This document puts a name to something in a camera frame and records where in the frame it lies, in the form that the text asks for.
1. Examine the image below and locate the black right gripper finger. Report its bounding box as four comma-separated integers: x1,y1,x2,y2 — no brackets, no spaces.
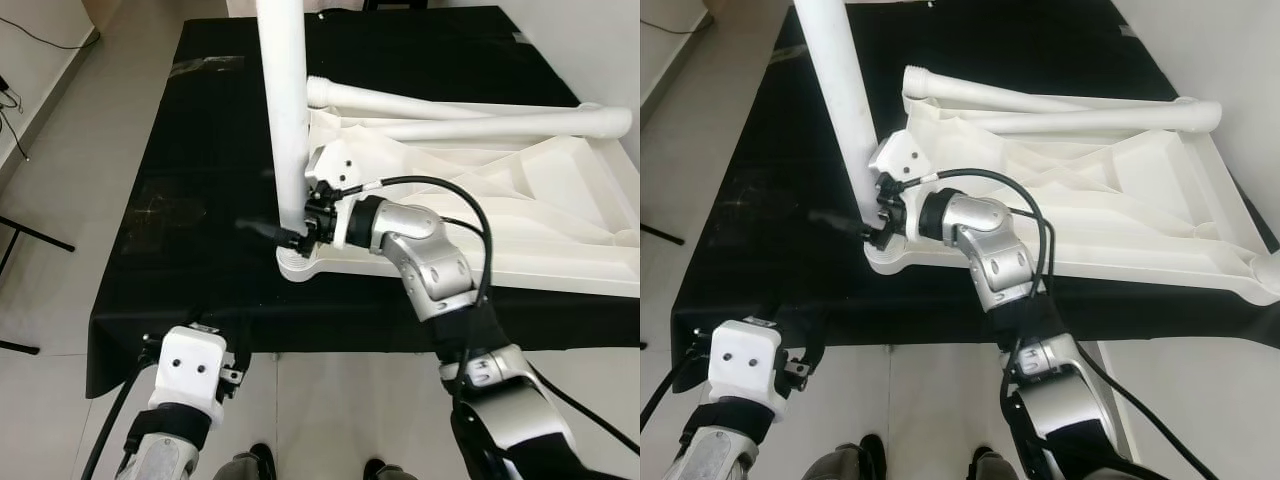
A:
808,208,879,239
238,218,309,244

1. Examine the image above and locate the grey robot right leg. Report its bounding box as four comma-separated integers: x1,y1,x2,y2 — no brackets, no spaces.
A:
965,445,1026,480
362,458,421,480

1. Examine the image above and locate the white plastic table leg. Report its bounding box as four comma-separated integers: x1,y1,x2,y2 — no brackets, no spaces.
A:
375,103,634,143
305,75,581,121
793,0,886,246
965,97,1224,136
901,65,1181,113
255,0,313,266

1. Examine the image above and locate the grey robot leg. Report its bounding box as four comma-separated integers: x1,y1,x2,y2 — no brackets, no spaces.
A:
965,445,1026,480
215,442,279,480
800,435,886,480
362,458,421,480

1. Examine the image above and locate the black tablecloth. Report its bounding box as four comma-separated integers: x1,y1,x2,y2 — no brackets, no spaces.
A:
85,5,641,401
668,0,1280,351

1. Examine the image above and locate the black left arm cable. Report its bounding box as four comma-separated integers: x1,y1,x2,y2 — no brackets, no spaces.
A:
78,335,161,480
640,340,713,431

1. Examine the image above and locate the grey robot left leg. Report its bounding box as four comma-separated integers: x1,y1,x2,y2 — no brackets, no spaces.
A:
800,435,886,480
215,442,279,480

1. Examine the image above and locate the thin black floor cable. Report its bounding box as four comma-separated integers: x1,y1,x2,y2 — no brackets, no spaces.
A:
0,75,33,161

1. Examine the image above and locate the white plastic table top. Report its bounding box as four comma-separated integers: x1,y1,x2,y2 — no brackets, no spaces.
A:
275,95,641,299
862,85,1280,306

